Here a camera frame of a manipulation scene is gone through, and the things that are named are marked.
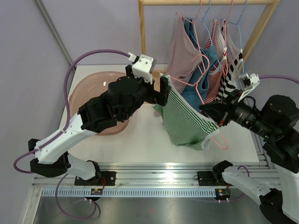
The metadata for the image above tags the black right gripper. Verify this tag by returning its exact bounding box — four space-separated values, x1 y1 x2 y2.
199 88 276 139

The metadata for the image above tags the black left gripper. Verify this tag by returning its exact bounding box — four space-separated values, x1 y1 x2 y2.
121 65 171 121

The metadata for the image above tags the green striped tank top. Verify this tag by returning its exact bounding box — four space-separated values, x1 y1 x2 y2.
151 74 221 151

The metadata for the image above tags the mauve pink tank top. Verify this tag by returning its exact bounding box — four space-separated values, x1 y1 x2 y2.
165 16 206 101

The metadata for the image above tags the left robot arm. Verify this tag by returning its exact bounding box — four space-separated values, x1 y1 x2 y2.
28 65 171 186

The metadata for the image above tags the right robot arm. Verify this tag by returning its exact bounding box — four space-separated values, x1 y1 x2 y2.
199 90 299 224

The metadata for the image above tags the teal blue tank top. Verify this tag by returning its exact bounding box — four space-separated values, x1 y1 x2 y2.
181 20 218 112

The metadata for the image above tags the black white striped tank top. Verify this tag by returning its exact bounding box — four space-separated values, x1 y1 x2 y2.
216 29 243 100

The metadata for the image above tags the red striped tank top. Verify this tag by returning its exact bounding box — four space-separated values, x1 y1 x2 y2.
204 23 225 104

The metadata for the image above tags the pink plastic basin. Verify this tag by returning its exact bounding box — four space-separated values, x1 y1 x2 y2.
67 71 128 139

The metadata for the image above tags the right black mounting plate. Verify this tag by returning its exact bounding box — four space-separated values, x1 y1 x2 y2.
197 171 233 188

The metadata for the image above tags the black mounting plate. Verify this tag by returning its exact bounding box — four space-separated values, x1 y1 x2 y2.
74 171 116 186
197 171 233 188

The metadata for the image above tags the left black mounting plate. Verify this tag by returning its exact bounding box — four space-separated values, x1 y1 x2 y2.
74 171 116 186

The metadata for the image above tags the wooden clothes rack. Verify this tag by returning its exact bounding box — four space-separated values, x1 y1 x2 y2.
137 0 281 70

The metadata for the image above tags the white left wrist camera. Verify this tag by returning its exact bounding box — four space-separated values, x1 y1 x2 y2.
128 52 156 84

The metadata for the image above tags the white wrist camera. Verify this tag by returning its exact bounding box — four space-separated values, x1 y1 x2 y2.
238 73 260 102
128 52 156 84

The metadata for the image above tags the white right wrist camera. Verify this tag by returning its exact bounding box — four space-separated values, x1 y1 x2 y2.
238 73 260 102

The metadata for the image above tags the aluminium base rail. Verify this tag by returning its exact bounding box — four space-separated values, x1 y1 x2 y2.
31 162 286 189

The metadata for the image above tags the blue wire hanger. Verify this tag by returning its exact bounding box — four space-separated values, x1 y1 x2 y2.
227 0 248 75
192 0 213 56

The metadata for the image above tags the slotted cable duct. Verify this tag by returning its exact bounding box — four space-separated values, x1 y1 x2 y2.
42 188 216 198

